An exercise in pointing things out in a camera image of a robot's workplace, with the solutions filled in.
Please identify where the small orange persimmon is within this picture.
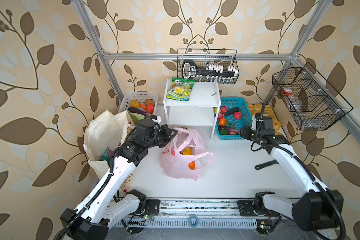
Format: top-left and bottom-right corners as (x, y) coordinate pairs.
(219, 118), (227, 126)

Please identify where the red apple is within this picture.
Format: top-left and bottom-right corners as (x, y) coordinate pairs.
(218, 113), (224, 121)
(220, 106), (229, 114)
(234, 112), (243, 120)

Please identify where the teal red snack bag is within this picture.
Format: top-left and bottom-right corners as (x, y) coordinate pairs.
(101, 148), (112, 165)

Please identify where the teal plastic fruit basket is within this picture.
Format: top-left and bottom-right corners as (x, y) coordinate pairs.
(216, 97), (252, 141)

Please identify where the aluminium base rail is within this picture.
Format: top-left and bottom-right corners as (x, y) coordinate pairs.
(98, 197), (325, 230)

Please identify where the purple eggplant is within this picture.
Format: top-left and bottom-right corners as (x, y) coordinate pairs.
(128, 107), (151, 118)

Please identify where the yellow green snack bag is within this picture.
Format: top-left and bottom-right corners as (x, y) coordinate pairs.
(166, 78), (196, 102)

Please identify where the yellow pear fruit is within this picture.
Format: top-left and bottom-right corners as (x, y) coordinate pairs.
(182, 147), (193, 156)

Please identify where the plastic bottle red cap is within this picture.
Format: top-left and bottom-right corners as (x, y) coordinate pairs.
(281, 87), (304, 119)

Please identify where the pink plastic grocery bag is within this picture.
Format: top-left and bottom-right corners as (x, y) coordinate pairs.
(160, 128), (214, 181)

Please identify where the white plastic vegetable basket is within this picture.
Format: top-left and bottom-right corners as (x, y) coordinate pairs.
(118, 92), (161, 123)

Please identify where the red tomato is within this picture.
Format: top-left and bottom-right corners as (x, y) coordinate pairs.
(146, 103), (155, 114)

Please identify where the black wire basket wall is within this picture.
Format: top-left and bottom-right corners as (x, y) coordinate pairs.
(272, 62), (354, 131)
(177, 48), (240, 85)

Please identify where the orange fruit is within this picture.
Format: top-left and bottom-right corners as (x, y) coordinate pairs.
(189, 161), (196, 170)

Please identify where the green tape dispenser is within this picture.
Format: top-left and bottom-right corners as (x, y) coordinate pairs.
(255, 160), (278, 171)

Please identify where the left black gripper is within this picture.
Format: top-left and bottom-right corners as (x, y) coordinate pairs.
(143, 123), (178, 150)

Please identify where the black wire basket right wall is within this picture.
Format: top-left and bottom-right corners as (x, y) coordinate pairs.
(272, 62), (354, 131)

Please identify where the brown potato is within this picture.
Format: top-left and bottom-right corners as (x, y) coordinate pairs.
(130, 100), (140, 109)

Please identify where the cream canvas tote bag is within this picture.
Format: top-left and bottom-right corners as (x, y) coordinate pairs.
(83, 110), (135, 179)

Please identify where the black wire basket back wall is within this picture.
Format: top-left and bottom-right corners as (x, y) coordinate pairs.
(177, 48), (240, 85)

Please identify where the white two-tier shelf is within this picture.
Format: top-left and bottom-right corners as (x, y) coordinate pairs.
(163, 82), (221, 139)

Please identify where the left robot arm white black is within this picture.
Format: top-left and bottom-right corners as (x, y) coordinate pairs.
(56, 119), (178, 240)

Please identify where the white bread tray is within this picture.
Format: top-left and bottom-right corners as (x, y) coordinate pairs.
(248, 104), (284, 135)

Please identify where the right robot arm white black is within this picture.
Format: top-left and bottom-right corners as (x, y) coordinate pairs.
(240, 113), (346, 240)

